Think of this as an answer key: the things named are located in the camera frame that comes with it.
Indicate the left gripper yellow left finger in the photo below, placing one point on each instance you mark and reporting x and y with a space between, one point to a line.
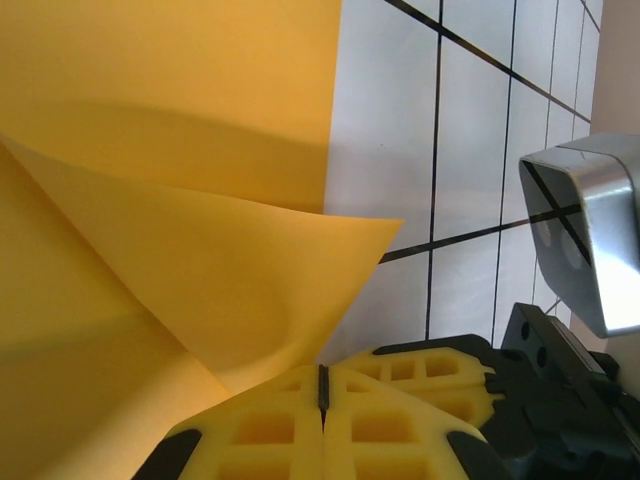
305 440

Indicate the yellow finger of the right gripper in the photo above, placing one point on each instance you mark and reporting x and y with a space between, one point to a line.
470 400

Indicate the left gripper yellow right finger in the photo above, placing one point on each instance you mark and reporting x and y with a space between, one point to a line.
335 450

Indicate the orange square paper sheet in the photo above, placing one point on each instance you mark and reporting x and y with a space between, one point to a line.
175 100

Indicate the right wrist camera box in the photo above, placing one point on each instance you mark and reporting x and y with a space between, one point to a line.
600 225

